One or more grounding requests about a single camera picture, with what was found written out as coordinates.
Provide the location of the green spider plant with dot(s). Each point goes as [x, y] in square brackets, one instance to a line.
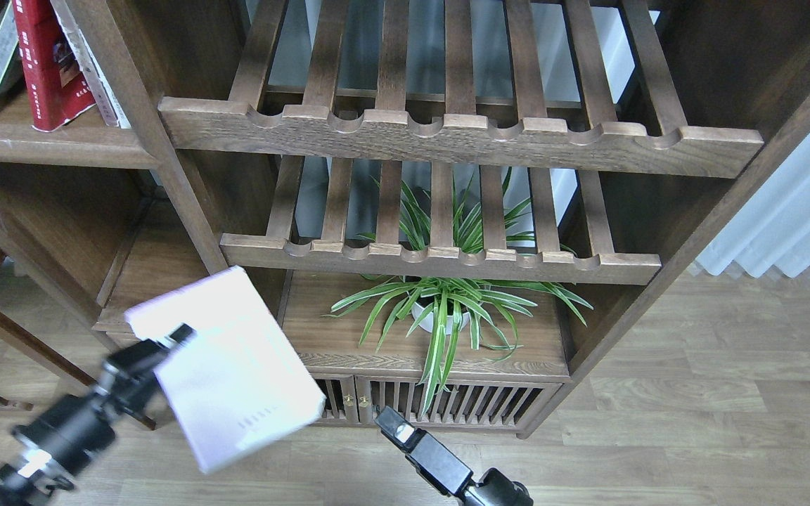
[448, 304]

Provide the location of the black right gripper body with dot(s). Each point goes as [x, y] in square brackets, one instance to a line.
[495, 489]

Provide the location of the dark wooden bookshelf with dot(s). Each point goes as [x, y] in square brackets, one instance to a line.
[607, 142]

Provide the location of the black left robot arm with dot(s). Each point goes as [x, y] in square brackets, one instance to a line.
[39, 489]

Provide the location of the white and purple book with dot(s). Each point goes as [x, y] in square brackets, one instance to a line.
[237, 384]

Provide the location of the white standing book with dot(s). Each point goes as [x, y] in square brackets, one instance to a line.
[108, 105]

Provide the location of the red book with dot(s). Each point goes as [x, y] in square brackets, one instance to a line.
[56, 86]

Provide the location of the white curtain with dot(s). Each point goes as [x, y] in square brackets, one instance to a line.
[772, 230]

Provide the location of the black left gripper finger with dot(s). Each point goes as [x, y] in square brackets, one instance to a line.
[178, 336]

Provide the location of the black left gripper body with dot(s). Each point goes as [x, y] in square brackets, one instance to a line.
[69, 435]

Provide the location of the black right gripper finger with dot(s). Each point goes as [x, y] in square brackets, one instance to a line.
[432, 460]

